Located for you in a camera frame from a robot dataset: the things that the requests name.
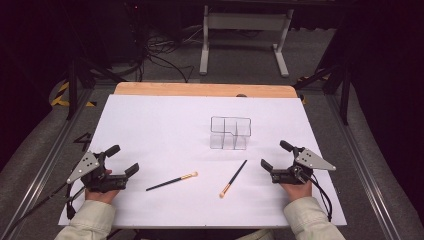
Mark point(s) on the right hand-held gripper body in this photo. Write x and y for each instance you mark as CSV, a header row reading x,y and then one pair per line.
x,y
308,160

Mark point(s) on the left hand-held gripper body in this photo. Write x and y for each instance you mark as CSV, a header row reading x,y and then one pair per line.
x,y
100,181

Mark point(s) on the black makeup brush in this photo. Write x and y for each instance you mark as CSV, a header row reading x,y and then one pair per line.
x,y
235,176
166,182

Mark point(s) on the clear acrylic organizer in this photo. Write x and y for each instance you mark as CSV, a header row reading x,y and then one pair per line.
x,y
233,141

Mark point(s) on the person's left hand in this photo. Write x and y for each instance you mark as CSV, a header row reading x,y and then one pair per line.
x,y
101,196

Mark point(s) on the person's right hand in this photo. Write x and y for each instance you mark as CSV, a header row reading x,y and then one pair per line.
x,y
298,191

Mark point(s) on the black tape mark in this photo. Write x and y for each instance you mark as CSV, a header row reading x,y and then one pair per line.
x,y
85,139

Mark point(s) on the white board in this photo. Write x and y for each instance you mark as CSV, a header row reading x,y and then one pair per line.
x,y
160,133

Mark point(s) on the person's pale clothing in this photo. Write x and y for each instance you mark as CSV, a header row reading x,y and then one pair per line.
x,y
256,235

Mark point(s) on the black tripod stand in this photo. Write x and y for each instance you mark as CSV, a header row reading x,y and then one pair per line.
x,y
345,96
71,86

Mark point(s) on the yellow black floor tape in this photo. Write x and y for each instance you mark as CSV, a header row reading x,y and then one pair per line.
x,y
58,100

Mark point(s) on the wooden table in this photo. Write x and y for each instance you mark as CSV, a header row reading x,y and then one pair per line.
x,y
200,89

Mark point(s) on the white metal stand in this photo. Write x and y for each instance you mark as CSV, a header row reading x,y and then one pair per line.
x,y
246,21

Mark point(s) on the aluminium floor rail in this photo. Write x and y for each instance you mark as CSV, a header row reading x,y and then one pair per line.
x,y
363,166
46,166

